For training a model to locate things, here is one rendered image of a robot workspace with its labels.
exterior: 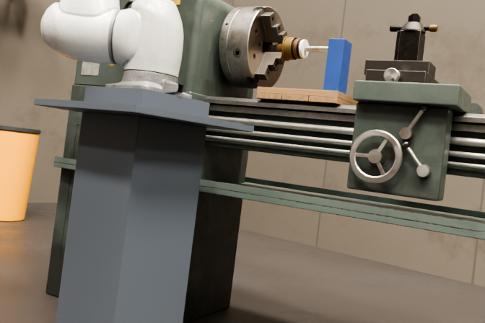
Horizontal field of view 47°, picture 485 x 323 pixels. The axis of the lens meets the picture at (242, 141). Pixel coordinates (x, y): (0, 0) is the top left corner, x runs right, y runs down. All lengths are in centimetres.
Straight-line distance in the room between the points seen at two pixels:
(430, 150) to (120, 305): 94
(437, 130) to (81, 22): 103
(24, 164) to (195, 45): 235
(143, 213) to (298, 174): 323
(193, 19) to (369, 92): 73
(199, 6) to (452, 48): 246
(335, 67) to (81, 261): 107
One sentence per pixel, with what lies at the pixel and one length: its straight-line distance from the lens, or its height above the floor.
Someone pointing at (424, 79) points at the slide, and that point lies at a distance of 173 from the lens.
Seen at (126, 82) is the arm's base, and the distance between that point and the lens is 157.
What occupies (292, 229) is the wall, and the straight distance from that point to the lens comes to 466.
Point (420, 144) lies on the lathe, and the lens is 168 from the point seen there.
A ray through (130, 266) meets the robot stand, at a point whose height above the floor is 35.
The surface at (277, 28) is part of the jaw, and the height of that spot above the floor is 114.
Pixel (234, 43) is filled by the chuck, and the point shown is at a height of 106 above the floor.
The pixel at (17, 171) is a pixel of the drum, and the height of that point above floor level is 35.
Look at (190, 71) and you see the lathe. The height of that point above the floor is 94.
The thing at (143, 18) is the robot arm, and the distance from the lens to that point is 158.
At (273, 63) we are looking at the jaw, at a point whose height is 101.
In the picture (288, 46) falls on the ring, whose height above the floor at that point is 108.
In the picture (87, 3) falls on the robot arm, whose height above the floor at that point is 102.
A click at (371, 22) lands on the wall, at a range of 451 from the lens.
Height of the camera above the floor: 67
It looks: 1 degrees up
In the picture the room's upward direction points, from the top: 7 degrees clockwise
